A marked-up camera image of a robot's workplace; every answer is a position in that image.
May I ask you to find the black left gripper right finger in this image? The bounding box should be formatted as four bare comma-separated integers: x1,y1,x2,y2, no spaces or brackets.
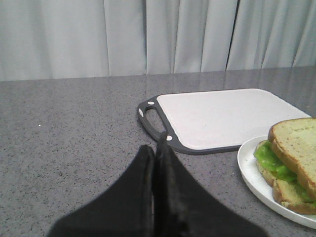
153,132,267,237

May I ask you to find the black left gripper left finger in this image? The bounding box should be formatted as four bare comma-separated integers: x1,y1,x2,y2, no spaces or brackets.
48,145,154,237

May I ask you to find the green lettuce leaf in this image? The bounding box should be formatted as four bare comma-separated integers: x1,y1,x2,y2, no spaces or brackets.
254,140,316,205

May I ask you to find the bread slice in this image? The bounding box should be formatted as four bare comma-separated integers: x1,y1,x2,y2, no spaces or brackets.
256,158,316,215
268,118,316,199

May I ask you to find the white round plate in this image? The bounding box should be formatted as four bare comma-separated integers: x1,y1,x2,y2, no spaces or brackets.
237,135,316,229

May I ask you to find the white cutting board grey rim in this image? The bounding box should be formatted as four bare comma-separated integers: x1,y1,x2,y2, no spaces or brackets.
137,88,309,155

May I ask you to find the white curtain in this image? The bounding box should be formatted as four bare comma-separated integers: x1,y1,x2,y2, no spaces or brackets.
0,0,316,81

